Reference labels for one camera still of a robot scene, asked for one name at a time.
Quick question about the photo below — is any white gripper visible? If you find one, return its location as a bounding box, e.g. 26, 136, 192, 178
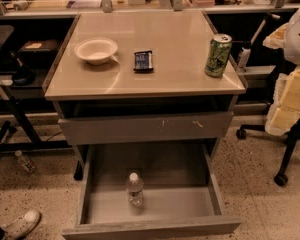
263, 23, 300, 136

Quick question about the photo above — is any clear plastic water bottle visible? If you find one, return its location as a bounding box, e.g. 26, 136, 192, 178
126, 172, 144, 207

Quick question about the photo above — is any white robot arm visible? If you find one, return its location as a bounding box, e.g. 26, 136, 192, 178
263, 8, 300, 136

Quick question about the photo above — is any closed grey top drawer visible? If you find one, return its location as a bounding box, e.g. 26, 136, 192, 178
59, 111, 233, 145

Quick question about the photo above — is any open grey middle drawer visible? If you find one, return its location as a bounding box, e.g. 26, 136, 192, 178
62, 142, 240, 240

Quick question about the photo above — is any grey drawer cabinet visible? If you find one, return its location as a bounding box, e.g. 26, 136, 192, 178
45, 11, 245, 178

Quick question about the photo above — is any water bottle on floor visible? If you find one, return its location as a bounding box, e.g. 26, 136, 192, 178
14, 150, 36, 173

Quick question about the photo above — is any black office chair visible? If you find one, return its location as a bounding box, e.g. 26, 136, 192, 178
235, 107, 300, 187

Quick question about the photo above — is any green soda can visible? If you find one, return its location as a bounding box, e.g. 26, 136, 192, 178
205, 34, 232, 77

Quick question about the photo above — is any dark blue snack bar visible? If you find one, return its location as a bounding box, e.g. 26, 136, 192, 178
134, 50, 153, 73

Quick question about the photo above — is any white paper bowl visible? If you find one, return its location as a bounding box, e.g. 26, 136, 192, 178
74, 37, 118, 65

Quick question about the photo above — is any dark box under bench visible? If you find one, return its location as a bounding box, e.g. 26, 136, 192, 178
19, 39, 60, 67

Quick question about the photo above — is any white shoe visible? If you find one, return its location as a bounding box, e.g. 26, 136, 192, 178
1, 209, 41, 240

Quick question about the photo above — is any black desk frame left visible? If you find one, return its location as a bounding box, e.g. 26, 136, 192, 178
0, 25, 73, 178

